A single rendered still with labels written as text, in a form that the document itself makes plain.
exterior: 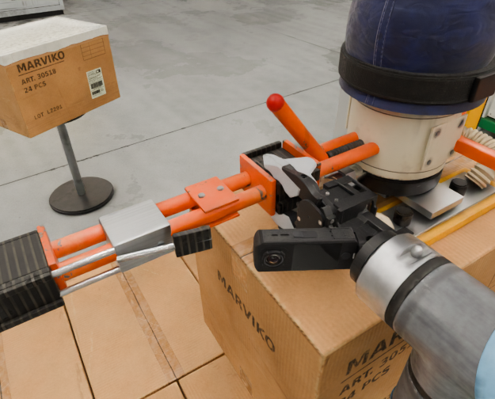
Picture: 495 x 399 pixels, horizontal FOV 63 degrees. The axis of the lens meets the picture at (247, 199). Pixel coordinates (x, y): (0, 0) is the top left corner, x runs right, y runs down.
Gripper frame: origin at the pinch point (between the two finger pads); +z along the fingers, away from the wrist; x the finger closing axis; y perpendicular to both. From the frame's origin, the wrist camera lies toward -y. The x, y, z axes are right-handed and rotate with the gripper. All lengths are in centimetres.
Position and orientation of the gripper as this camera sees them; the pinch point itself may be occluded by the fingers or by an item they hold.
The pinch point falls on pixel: (264, 182)
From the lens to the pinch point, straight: 57.1
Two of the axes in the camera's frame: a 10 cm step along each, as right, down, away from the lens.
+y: 8.5, -3.2, 4.3
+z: -5.3, -5.1, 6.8
